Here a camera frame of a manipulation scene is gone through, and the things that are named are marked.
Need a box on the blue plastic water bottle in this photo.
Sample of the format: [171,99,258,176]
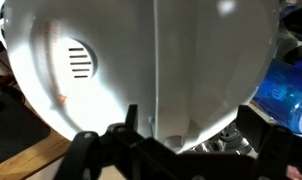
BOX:
[252,58,302,136]

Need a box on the black floor mat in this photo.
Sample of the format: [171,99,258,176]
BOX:
[0,75,53,169]

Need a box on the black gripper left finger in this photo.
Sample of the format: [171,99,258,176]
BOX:
[54,104,149,180]

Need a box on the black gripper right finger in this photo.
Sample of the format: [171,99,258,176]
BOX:
[237,105,302,180]

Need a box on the white rice cooker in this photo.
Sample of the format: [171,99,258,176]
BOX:
[4,0,281,154]

